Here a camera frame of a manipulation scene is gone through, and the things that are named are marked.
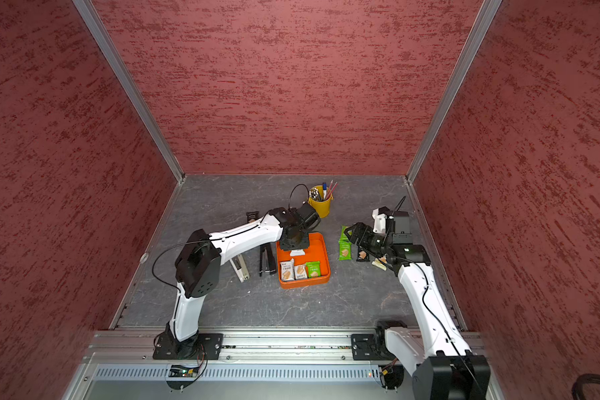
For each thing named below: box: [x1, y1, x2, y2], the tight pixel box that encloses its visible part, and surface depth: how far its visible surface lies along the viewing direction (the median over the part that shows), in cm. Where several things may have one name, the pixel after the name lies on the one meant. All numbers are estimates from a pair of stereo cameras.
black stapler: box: [259, 241, 277, 277], surface depth 91 cm
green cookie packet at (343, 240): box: [338, 225, 353, 246], surface depth 99 cm
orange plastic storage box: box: [275, 232, 331, 290], surface depth 89 cm
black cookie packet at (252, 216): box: [245, 210, 260, 224], surface depth 108 cm
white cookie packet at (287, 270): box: [280, 258, 295, 282], surface depth 89 cm
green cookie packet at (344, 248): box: [337, 235, 353, 261], surface depth 97 cm
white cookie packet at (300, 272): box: [293, 264, 308, 280], surface depth 89 cm
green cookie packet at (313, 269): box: [305, 260, 321, 279], surface depth 91 cm
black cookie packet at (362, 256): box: [355, 250, 371, 263], surface depth 94 cm
